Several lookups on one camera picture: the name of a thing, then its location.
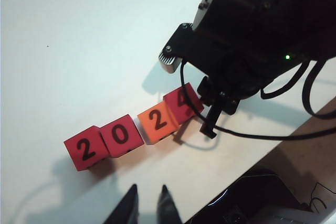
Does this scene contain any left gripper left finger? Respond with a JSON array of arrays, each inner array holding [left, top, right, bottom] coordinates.
[[103, 184, 139, 224]]

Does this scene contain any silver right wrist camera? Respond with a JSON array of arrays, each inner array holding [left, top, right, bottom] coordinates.
[[157, 23, 196, 74]]

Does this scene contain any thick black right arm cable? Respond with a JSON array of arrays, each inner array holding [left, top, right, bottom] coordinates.
[[301, 58, 336, 120]]

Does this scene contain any red block digit 5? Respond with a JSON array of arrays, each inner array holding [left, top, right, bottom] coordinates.
[[64, 125, 109, 173]]

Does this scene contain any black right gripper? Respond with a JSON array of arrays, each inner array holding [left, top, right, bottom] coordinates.
[[181, 31, 279, 140]]

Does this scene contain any orange block letter Q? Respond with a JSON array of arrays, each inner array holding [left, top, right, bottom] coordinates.
[[137, 106, 177, 146]]

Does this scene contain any red block letters B T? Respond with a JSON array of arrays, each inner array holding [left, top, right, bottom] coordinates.
[[98, 114, 144, 159]]

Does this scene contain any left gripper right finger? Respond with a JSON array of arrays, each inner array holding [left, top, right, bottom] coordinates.
[[156, 184, 182, 224]]

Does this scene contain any red block letter Y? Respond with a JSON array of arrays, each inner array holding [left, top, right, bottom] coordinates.
[[163, 82, 205, 125]]

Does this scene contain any thin black camera cable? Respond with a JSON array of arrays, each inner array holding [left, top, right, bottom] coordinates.
[[180, 60, 336, 140]]

